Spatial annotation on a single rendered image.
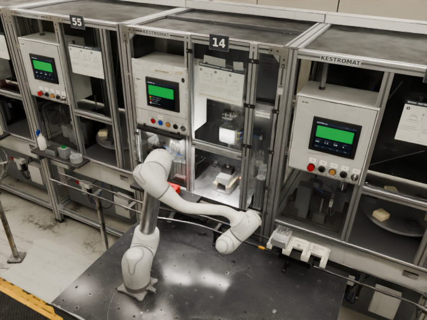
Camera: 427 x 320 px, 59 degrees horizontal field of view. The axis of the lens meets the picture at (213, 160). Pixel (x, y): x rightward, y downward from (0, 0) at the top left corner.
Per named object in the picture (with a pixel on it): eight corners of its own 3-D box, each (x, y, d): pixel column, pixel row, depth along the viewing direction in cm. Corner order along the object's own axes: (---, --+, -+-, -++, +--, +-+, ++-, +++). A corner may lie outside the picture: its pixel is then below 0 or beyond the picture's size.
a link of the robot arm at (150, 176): (168, 190, 186) (173, 175, 197) (140, 166, 180) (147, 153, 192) (151, 204, 191) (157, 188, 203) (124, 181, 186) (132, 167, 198)
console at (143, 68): (134, 124, 263) (128, 59, 240) (157, 110, 285) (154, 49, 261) (185, 138, 247) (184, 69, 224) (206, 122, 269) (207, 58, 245)
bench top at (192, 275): (51, 307, 218) (49, 303, 216) (155, 207, 299) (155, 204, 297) (304, 447, 161) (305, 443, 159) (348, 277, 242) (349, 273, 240)
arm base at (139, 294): (147, 305, 216) (145, 299, 213) (116, 291, 224) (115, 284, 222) (164, 283, 230) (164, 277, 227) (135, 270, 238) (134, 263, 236)
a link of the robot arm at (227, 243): (229, 256, 212) (245, 240, 210) (221, 260, 197) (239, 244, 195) (216, 241, 215) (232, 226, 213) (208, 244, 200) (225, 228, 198)
